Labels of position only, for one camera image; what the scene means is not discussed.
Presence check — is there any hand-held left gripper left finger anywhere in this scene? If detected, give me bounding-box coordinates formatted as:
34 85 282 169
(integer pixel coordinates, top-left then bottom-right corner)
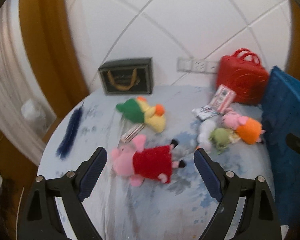
18 147 107 240

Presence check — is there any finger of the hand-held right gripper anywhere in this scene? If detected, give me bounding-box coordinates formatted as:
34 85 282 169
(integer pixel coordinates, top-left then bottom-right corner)
286 133 300 167

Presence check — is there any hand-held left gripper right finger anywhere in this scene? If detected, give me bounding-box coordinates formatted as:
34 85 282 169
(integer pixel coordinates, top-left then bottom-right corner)
194 148 282 240

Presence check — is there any blue plastic crate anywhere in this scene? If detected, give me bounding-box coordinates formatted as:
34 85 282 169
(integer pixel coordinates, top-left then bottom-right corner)
260 65 300 233

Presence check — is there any white plush toy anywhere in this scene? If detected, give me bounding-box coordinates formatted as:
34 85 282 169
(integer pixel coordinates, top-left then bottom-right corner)
197 119 217 151

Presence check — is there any pig plush red dress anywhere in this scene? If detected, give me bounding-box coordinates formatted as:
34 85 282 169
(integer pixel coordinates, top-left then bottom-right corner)
111 134 187 187

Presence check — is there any white wet wipes pack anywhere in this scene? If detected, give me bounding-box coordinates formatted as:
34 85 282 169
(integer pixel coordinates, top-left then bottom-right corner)
192 105 219 120

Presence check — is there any yellow duck plush green hat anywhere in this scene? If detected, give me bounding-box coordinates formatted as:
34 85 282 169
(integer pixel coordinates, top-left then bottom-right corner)
116 96 167 133

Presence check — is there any floral cloth desktop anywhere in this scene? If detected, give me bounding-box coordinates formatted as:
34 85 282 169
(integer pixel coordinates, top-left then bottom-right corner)
37 84 275 240

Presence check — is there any small green frog toy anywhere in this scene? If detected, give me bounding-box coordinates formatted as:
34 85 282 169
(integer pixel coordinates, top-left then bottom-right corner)
209 127 232 155

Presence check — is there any dark blue feather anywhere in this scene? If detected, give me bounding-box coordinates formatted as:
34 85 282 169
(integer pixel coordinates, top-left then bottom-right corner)
56 102 84 160

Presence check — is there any pig plush orange dress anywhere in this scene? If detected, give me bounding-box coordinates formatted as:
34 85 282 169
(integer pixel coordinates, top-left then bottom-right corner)
221 107 266 145

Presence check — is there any striped pink packet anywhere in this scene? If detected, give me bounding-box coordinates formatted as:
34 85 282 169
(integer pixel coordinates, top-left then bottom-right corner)
120 124 145 141

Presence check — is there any pink striped box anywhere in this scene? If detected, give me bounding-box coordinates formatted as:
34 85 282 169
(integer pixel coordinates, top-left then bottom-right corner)
210 84 236 113

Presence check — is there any clear plastic bag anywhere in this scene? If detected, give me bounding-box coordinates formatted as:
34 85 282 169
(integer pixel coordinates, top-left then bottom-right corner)
21 99 47 127

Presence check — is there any red toy suitcase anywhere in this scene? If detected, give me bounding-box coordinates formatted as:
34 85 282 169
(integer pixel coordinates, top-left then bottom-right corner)
216 49 270 105

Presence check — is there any black gift box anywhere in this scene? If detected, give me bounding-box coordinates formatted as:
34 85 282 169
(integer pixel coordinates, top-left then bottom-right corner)
98 57 154 96

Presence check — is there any white curtain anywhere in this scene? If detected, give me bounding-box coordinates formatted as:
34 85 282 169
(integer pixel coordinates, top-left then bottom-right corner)
0 2 48 165

